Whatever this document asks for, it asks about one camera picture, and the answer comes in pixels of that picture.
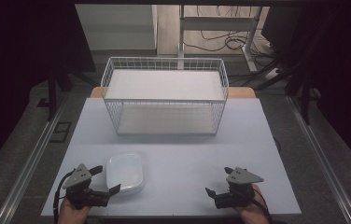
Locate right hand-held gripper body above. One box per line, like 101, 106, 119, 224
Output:
214, 166, 265, 210

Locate white metal stand frame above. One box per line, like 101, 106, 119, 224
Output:
177, 4, 263, 73

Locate white wire rack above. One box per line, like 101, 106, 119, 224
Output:
100, 56, 230, 136

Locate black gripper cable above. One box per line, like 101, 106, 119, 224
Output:
250, 186, 274, 224
52, 168, 76, 224

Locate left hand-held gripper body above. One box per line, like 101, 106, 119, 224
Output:
62, 163, 111, 210

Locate person's left hand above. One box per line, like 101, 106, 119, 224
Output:
57, 197, 91, 224

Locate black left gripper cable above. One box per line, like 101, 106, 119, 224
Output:
52, 168, 76, 224

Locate black stand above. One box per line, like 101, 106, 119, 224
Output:
256, 12, 336, 126
46, 60, 98, 122

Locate metal floor rail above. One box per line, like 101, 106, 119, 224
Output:
286, 95, 351, 224
0, 92, 69, 224

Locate white power strip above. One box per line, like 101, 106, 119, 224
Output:
264, 67, 281, 81

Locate person's right hand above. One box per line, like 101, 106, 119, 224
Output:
233, 183, 272, 224

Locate black floor bracket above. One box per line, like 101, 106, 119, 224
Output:
49, 121, 72, 144

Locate black floor cables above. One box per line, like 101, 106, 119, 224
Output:
183, 5, 279, 64

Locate white rectangular plate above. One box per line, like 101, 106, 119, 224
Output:
105, 152, 146, 197

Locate white cabinet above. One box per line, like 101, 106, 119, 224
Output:
75, 4, 159, 51

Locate dark curtain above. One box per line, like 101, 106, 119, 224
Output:
0, 0, 97, 182
260, 0, 351, 171

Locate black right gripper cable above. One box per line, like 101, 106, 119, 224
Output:
250, 186, 274, 224

